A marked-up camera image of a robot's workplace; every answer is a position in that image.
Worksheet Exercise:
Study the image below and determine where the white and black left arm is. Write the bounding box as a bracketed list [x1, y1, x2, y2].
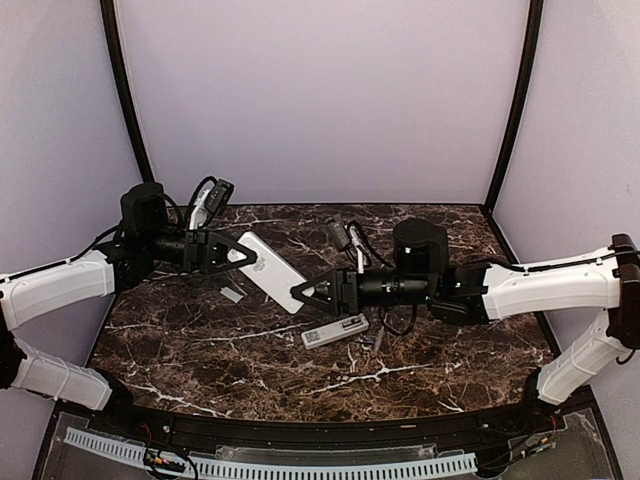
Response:
[1, 176, 257, 436]

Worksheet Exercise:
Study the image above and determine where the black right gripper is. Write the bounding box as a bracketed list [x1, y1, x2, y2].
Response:
[292, 264, 436, 316]

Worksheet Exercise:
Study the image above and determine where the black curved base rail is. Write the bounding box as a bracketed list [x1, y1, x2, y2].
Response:
[89, 404, 565, 451]

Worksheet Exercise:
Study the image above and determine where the white KT-16 remote control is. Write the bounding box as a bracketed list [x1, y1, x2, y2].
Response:
[301, 314, 370, 350]

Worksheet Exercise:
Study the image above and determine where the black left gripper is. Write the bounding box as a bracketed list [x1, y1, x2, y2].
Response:
[143, 226, 260, 275]

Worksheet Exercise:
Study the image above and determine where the white slotted cable duct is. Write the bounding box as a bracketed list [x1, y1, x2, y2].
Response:
[63, 427, 477, 479]

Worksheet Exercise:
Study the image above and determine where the white remote with green buttons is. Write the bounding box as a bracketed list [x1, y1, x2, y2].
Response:
[238, 231, 307, 314]

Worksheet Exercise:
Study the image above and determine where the white battery cover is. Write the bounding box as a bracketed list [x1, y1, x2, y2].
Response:
[220, 287, 245, 304]

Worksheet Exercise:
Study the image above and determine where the right black frame post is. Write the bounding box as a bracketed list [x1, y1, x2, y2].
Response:
[483, 0, 544, 217]

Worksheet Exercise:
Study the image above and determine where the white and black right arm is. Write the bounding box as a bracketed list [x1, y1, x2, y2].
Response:
[291, 218, 639, 434]

